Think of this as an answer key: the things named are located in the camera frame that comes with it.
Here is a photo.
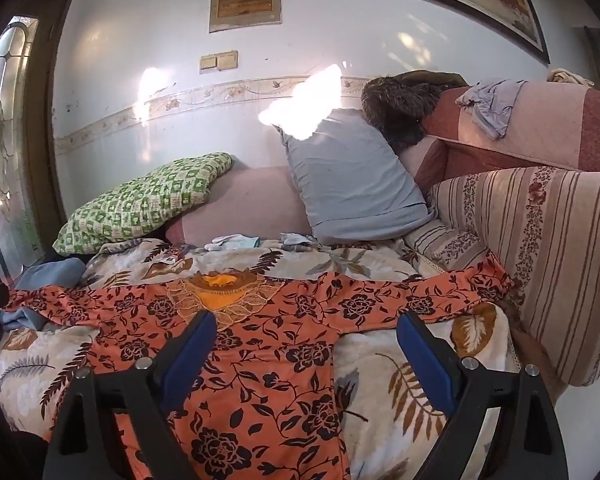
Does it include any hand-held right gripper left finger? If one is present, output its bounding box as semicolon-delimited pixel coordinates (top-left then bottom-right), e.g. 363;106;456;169
42;309;218;480

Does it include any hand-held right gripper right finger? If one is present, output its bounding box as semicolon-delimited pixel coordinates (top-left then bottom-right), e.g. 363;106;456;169
396;310;570;480

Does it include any orange floral blouse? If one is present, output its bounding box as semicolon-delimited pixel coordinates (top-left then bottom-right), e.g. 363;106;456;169
2;260;516;480

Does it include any leaf print fleece blanket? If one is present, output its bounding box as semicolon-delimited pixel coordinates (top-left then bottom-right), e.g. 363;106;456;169
0;237;521;480

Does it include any white and teal small garment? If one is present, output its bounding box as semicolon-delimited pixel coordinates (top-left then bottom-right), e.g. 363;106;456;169
204;234;261;252

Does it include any grey and white small garment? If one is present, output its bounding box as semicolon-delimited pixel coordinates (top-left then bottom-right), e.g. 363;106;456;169
280;232;317;252

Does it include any green patterned pillow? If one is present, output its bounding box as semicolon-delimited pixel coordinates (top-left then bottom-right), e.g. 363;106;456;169
52;152;235;256

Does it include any blue cloth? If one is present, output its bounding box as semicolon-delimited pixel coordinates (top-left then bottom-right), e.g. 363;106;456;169
0;260;87;332

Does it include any striped beige bedsheet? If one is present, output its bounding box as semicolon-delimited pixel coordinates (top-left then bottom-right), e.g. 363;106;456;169
405;166;600;388

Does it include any pink bolster cushion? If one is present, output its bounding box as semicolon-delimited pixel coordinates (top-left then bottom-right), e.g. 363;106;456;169
165;166;313;246

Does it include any grey pillow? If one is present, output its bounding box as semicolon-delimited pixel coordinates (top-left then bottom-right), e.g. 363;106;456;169
277;107;436;246

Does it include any dark fur-trimmed jacket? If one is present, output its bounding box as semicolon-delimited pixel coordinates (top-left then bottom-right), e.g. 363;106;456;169
361;70;470;153

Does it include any grey cloth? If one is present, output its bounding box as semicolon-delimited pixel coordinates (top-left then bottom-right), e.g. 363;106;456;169
455;79;528;141

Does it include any pink and red sofa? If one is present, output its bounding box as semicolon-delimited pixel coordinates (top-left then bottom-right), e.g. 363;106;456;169
397;80;600;186

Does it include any pale yellow cloth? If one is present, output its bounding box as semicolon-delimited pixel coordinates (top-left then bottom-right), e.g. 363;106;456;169
547;67;596;87

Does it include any framed wall plaque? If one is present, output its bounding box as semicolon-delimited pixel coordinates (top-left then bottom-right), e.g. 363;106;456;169
209;0;282;33

